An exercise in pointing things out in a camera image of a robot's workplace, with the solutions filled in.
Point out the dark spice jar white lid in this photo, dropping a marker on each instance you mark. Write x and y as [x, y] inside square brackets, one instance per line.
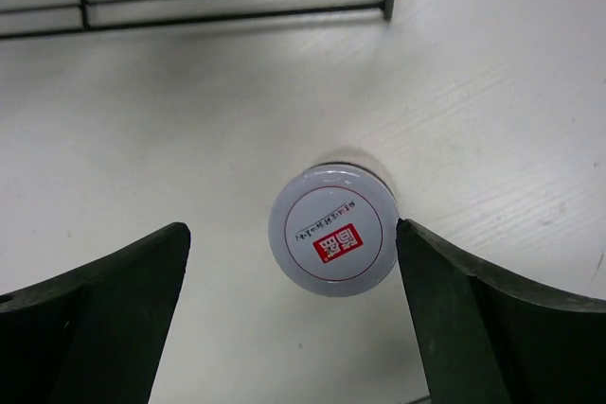
[332, 229]

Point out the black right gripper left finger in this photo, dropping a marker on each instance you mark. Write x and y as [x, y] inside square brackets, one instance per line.
[95, 334]

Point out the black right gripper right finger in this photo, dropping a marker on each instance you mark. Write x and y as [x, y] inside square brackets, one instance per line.
[489, 335]

